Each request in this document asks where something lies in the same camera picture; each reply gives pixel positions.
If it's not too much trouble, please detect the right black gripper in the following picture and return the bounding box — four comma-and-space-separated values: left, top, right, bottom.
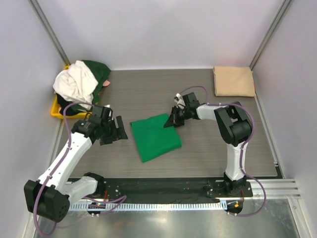
165, 105, 191, 128

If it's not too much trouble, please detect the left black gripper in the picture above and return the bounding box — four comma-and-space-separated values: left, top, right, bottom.
100, 115, 127, 145

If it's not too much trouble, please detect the bright green t-shirt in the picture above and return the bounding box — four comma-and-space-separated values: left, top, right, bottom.
130, 114, 182, 163

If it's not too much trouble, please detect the yellow plastic bin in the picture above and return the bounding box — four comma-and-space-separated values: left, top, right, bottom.
50, 63, 100, 120

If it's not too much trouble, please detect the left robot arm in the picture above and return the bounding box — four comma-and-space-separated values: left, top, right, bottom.
24, 106, 128, 223

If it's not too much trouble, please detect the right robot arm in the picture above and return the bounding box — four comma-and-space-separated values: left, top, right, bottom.
163, 92, 253, 196

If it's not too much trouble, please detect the pink garment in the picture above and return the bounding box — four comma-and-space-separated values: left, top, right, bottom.
103, 80, 110, 87

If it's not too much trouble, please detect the dark green t-shirt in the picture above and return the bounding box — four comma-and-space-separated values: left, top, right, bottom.
55, 59, 111, 117

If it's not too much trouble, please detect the white t-shirt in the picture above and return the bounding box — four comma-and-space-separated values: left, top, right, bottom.
53, 60, 99, 110

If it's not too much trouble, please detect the folded beige t-shirt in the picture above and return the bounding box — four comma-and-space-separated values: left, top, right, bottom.
213, 66, 256, 97

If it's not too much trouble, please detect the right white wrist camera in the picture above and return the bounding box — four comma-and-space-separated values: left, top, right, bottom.
174, 93, 185, 109

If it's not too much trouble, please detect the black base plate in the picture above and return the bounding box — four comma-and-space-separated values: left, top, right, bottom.
88, 178, 253, 204

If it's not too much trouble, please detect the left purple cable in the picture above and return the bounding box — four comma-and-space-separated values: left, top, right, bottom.
33, 103, 127, 236

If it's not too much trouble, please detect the white slotted cable duct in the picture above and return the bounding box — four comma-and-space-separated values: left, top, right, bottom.
69, 201, 227, 212

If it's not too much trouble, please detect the aluminium front rail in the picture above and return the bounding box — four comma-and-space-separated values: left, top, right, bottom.
29, 178, 302, 202

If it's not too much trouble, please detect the left aluminium frame post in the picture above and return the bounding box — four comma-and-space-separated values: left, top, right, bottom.
28, 0, 70, 65

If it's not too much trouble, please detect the aluminium frame post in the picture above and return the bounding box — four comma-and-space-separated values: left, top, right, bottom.
250, 0, 294, 71
28, 0, 70, 65

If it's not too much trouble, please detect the right aluminium frame post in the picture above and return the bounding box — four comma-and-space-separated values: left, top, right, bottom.
250, 0, 294, 71

